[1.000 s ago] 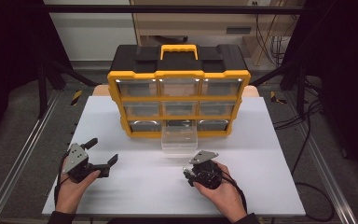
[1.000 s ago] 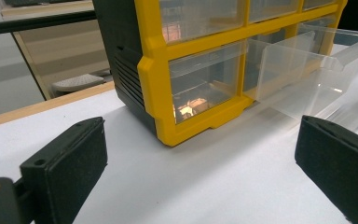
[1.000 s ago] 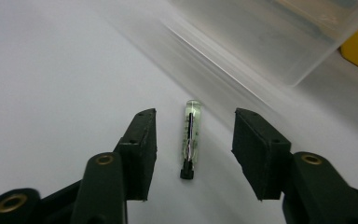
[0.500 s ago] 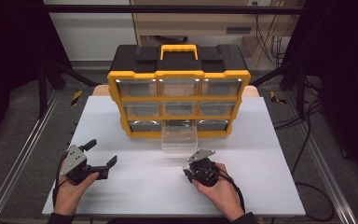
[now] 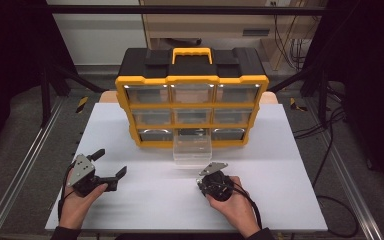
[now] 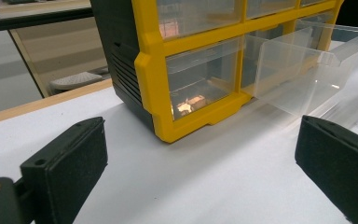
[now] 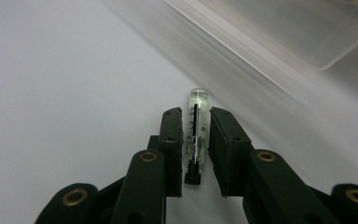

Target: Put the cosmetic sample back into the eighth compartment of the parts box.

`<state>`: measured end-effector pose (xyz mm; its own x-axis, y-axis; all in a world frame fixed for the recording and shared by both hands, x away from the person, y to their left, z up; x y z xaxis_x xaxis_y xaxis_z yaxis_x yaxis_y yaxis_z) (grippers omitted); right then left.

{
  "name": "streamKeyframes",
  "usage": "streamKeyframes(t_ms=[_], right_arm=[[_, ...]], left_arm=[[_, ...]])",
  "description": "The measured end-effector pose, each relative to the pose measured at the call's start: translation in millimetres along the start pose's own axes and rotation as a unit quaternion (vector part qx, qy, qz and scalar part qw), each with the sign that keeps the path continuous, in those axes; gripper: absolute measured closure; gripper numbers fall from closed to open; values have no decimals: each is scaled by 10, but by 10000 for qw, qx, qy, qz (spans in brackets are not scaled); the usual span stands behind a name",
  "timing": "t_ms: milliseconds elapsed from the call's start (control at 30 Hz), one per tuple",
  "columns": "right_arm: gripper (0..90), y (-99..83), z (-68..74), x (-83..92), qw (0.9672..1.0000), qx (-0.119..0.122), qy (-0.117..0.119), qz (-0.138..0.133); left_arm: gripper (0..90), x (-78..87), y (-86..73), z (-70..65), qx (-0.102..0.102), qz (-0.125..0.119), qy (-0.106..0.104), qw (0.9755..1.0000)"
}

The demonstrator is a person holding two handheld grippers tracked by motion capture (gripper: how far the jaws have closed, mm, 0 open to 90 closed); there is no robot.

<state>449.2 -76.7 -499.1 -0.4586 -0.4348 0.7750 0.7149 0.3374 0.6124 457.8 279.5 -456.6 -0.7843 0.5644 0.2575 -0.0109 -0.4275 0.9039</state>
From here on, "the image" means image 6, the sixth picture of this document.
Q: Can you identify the grey perforated object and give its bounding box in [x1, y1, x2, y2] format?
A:
[49, 71, 104, 91]

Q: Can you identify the wooden desk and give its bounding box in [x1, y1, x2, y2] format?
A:
[0, 0, 110, 99]

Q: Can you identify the set of clear organizer drawers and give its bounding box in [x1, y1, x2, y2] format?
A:
[157, 0, 337, 121]

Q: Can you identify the clear plastic drawer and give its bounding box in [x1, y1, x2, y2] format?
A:
[241, 20, 358, 118]

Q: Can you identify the yellow black drawer organizer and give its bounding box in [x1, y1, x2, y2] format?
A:
[89, 0, 344, 144]

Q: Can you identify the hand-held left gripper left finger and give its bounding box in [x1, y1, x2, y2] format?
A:
[20, 116, 109, 224]

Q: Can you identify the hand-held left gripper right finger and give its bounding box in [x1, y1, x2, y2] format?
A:
[294, 115, 358, 224]

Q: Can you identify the black horizontal frame bar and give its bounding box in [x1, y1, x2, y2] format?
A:
[0, 7, 93, 35]

